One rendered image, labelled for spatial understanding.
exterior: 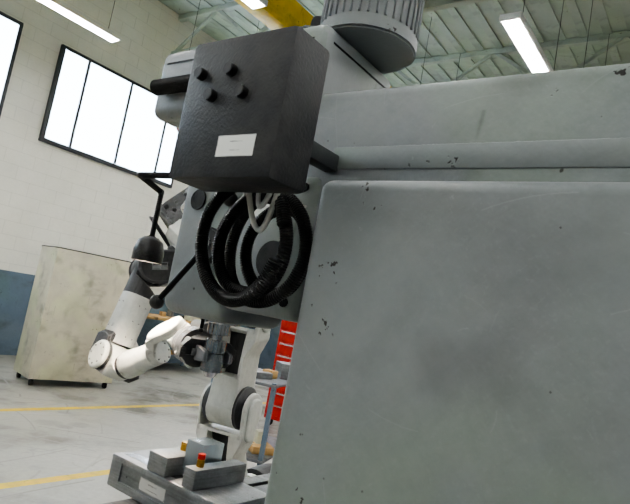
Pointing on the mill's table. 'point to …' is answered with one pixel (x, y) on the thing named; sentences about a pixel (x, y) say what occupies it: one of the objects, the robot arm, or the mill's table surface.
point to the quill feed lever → (180, 275)
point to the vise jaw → (166, 461)
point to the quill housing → (178, 302)
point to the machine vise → (134, 479)
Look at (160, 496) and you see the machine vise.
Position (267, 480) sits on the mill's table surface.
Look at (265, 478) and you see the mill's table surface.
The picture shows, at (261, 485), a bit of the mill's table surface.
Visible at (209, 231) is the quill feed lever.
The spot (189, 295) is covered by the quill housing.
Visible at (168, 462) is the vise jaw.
